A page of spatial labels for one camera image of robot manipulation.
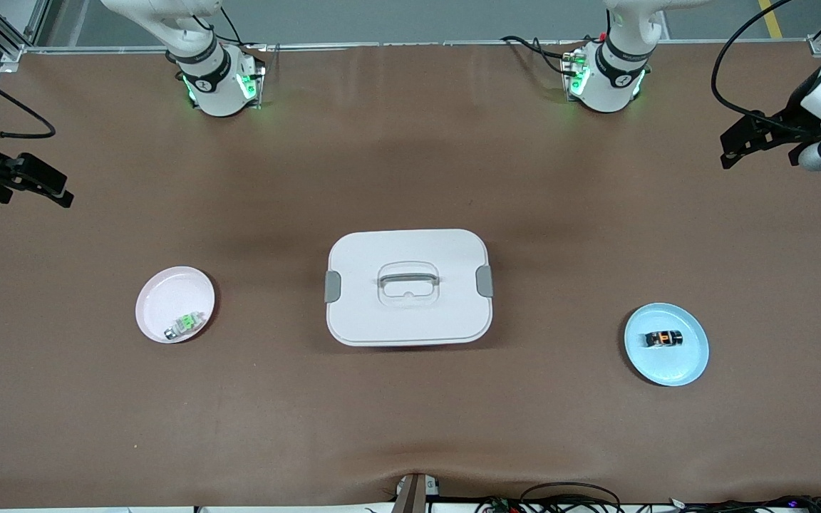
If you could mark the brown camera mount bracket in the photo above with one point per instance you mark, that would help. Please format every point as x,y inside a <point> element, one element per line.
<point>412,495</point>

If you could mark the white lidded box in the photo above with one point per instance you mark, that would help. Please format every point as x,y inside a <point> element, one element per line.
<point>408,324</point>

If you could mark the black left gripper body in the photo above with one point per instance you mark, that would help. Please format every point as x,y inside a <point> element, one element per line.
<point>794,122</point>

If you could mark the light blue round plate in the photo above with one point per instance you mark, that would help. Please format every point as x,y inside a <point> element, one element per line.
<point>667,367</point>

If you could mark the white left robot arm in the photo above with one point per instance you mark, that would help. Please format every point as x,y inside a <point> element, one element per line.
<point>613,78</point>

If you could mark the brown table cover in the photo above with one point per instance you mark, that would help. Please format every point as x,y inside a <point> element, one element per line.
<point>410,427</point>

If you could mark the pink round plate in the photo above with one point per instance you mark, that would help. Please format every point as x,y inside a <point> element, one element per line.
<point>168,296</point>

